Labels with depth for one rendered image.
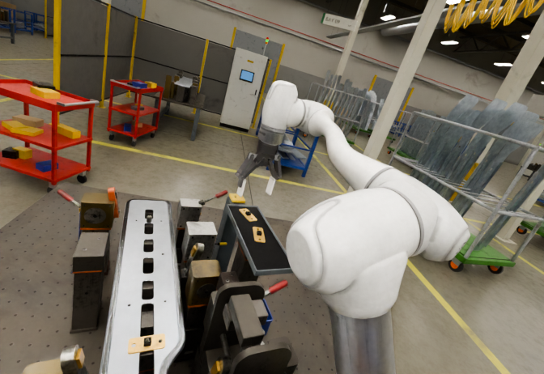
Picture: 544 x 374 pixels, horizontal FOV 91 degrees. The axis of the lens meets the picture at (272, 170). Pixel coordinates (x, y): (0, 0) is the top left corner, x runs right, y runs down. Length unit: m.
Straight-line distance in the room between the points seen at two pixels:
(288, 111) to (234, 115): 6.42
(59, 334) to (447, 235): 1.19
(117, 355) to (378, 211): 0.67
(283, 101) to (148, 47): 7.45
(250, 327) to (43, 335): 0.80
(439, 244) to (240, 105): 6.91
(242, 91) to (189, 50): 1.81
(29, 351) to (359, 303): 1.05
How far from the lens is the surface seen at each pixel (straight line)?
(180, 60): 8.07
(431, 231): 0.52
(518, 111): 4.93
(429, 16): 4.40
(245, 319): 0.67
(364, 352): 0.52
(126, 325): 0.88
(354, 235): 0.40
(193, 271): 0.90
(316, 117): 0.95
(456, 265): 4.39
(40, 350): 1.25
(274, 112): 0.89
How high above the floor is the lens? 1.69
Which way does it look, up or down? 19 degrees down
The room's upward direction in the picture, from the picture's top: 17 degrees clockwise
